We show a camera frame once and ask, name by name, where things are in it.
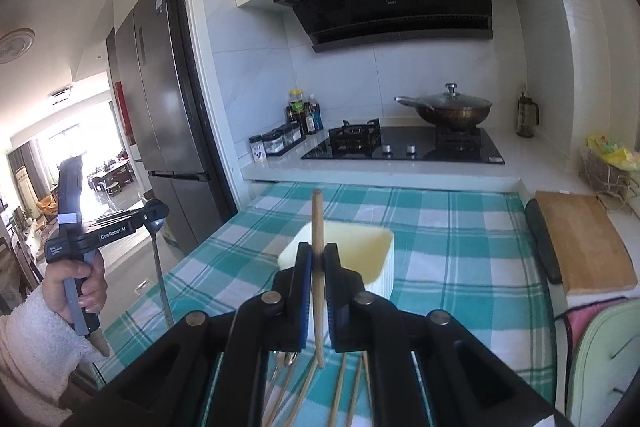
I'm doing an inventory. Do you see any cream ribbed utensil holder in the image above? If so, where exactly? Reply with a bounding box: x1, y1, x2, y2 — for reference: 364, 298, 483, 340
277, 219, 396, 300

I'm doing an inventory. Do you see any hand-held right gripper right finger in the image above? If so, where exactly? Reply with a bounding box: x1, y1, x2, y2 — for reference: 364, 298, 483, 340
322, 243, 573, 427

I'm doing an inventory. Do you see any teal checked tablecloth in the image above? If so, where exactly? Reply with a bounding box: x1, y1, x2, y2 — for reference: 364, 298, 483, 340
100, 182, 558, 427

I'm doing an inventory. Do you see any pink cloth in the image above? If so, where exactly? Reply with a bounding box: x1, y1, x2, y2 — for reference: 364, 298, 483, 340
564, 297, 631, 358

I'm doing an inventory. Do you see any silver metal spoon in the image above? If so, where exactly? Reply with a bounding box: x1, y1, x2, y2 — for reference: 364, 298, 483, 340
271, 351, 302, 380
148, 227, 175, 328

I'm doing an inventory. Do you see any wooden chopstick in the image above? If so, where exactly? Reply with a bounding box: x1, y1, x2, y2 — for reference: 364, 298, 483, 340
362, 351, 374, 408
287, 357, 319, 427
312, 189, 326, 369
327, 353, 347, 427
346, 357, 364, 427
264, 354, 296, 427

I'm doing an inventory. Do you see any wooden cutting board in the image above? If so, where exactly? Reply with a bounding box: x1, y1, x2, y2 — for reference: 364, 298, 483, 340
535, 191, 638, 297

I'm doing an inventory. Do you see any blue label bottle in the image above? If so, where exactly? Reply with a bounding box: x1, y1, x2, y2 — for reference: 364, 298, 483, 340
306, 94, 324, 135

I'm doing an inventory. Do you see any wire basket with yellow bags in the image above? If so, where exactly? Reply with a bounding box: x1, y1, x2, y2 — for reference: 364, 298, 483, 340
580, 134, 640, 212

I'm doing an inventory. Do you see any black range hood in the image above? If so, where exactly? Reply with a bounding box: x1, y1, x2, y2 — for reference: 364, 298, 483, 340
272, 0, 497, 54

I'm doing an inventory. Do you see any person's left forearm white sleeve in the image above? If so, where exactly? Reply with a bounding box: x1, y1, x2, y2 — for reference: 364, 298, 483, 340
0, 292, 110, 423

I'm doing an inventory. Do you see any black elongated object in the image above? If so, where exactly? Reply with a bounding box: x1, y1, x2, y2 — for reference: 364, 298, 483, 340
525, 199, 564, 285

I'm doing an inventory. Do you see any round ceiling lamp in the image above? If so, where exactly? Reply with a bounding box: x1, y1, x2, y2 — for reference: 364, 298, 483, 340
0, 28, 36, 64

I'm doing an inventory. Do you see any glass wok lid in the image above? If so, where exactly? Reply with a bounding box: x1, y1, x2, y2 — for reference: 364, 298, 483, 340
417, 83, 488, 111

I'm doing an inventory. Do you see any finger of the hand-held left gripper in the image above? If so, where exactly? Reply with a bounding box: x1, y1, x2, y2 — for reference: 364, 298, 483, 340
92, 199, 169, 233

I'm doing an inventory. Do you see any pale green plastic board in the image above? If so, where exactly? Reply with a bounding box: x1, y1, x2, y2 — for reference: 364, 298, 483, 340
565, 302, 640, 427

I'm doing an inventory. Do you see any person's left hand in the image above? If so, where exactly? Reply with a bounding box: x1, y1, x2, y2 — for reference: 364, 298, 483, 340
41, 249, 108, 324

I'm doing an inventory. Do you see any dark metal wok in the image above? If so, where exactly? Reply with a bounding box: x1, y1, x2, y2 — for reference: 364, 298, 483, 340
394, 96, 493, 130

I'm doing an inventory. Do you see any black glass gas stove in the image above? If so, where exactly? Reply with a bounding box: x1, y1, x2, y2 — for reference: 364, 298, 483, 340
301, 119, 506, 166

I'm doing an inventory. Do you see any grey steel refrigerator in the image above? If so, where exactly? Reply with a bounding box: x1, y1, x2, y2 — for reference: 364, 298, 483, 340
106, 0, 211, 255

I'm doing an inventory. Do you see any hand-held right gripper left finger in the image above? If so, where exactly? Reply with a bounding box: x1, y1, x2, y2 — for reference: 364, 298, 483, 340
65, 242, 314, 427

